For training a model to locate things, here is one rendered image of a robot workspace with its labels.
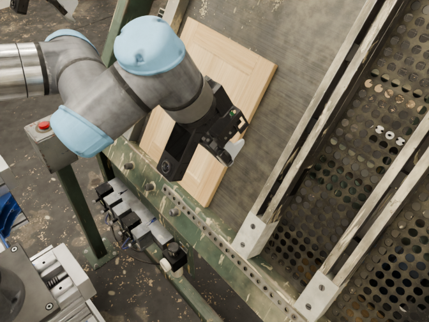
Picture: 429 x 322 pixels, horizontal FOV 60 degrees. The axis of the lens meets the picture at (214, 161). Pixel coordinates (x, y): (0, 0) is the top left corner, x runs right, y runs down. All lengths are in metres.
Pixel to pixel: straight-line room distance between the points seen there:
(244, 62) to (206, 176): 0.36
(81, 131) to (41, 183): 2.19
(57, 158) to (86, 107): 1.08
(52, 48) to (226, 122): 0.27
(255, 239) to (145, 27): 0.70
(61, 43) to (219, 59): 0.65
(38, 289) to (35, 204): 1.61
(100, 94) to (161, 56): 0.09
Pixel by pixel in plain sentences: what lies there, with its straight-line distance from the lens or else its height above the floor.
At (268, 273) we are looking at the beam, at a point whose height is 0.90.
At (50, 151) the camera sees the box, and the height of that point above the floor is 0.87.
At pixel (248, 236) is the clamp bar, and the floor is 0.97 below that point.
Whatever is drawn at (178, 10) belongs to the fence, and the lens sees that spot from 1.30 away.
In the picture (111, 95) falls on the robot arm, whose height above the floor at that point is 1.58.
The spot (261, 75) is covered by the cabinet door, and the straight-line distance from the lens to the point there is 1.06.
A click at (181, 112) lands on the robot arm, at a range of 0.52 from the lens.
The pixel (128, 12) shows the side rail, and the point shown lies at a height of 1.24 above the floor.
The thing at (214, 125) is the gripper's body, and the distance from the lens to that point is 0.61.
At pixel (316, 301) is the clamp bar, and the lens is 0.99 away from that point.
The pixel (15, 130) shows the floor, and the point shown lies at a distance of 3.13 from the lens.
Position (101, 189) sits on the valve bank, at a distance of 1.46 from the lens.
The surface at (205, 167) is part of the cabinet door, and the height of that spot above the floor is 0.98.
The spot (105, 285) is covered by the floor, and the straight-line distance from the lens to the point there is 2.12.
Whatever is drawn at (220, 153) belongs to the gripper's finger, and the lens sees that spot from 0.62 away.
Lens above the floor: 1.85
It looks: 47 degrees down
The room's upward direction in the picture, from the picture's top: straight up
